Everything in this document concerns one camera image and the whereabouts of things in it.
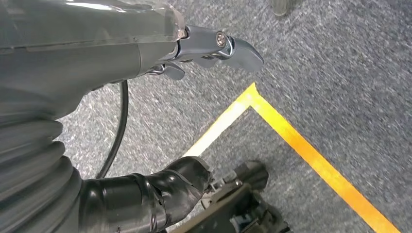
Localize stainless steel workbench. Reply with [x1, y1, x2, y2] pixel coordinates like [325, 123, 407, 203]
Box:
[272, 0, 291, 17]

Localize yellow floor tape square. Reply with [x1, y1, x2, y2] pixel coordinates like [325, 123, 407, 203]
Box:
[183, 83, 401, 233]

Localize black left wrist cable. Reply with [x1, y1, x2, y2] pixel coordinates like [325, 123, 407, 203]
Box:
[96, 80, 129, 180]

